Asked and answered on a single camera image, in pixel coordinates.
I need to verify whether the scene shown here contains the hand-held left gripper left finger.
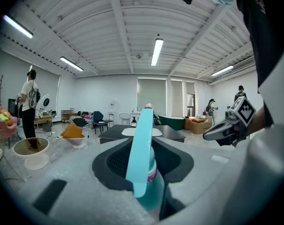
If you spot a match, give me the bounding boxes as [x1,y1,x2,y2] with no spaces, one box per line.
[19,138,159,225]

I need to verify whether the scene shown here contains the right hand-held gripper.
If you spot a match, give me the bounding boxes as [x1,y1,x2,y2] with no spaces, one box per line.
[202,96,257,148]

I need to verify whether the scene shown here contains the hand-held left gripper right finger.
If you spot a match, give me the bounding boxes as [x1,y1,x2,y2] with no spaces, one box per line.
[151,136,232,225]

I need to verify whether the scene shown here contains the teal plastic bottle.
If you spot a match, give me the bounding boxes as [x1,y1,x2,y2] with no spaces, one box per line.
[125,103,165,212]

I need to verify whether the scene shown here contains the person's right forearm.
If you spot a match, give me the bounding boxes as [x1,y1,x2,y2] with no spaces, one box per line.
[246,103,268,140]

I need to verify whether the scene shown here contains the large cardboard box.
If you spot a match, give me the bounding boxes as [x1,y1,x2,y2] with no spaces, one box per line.
[189,117,213,135]

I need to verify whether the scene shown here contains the white plastic bin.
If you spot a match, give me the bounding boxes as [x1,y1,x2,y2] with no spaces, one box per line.
[65,136,87,149]

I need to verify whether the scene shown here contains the dark framed window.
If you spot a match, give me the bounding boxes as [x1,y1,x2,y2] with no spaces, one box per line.
[187,93,195,117]

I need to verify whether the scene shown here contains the orange bag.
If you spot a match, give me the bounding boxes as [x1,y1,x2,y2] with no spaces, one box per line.
[60,122,86,139]

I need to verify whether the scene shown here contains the green bathtub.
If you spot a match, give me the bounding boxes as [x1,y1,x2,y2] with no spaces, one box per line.
[157,115,186,131]

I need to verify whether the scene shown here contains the black table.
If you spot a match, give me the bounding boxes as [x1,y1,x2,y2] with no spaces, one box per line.
[98,124,186,145]

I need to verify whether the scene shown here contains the narrow grey window blind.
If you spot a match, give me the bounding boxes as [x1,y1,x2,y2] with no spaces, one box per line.
[171,79,184,118]

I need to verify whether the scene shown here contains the striped sofa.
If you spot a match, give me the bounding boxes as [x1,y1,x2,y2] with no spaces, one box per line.
[68,111,95,128]

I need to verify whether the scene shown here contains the blue chair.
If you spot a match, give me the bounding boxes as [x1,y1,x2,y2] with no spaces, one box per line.
[92,111,110,135]

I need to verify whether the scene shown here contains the ceiling light bar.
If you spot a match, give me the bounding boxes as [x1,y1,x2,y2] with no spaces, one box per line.
[150,38,164,67]
[211,65,234,77]
[60,56,84,72]
[2,14,34,39]

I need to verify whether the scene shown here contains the metal shelf rack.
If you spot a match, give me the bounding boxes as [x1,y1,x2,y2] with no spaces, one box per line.
[61,108,74,124]

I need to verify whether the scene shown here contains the person's light trousers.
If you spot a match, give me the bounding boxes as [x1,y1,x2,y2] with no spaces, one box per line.
[220,43,284,225]

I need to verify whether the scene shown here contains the white sink basin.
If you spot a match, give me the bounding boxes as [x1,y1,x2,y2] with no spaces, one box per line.
[121,127,163,137]

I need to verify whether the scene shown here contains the wooden bench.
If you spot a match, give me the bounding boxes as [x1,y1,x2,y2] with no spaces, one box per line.
[34,115,53,128]

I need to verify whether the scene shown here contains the wide grey window blind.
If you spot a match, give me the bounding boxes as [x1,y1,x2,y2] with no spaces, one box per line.
[136,78,167,113]

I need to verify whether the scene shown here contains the white vanity cabinet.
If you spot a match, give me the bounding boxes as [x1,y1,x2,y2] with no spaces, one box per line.
[130,110,142,122]

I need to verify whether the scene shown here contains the white oval board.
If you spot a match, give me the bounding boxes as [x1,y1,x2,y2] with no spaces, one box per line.
[35,93,50,112]

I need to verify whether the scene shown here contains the pink armchair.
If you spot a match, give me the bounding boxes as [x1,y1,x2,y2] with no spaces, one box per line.
[0,105,19,149]

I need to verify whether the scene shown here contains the orange and green plush toy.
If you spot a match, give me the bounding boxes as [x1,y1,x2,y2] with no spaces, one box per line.
[0,110,13,126]

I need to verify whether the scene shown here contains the person's black shirt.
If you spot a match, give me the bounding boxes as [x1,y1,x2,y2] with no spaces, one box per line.
[234,0,284,128]

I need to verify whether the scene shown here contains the bare branch decoration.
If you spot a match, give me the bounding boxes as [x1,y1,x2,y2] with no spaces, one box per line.
[0,74,4,106]

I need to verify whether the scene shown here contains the round wire side table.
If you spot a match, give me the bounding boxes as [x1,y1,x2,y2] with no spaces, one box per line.
[119,113,131,126]

